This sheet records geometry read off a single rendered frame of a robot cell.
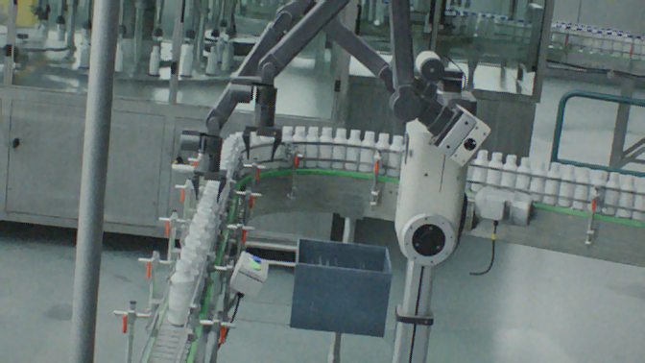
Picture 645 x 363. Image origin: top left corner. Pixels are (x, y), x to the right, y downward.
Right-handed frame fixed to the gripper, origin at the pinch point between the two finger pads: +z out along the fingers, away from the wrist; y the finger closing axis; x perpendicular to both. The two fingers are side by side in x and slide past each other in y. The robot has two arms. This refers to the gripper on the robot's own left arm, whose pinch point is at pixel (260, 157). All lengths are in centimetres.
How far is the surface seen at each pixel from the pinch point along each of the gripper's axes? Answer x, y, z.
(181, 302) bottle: -29.1, -15.2, 33.2
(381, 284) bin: 56, 41, 49
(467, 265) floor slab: 410, 120, 142
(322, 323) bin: 55, 24, 64
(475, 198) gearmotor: 156, 82, 41
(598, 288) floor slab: 390, 197, 142
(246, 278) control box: -10.6, -0.2, 30.7
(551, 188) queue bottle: 159, 112, 34
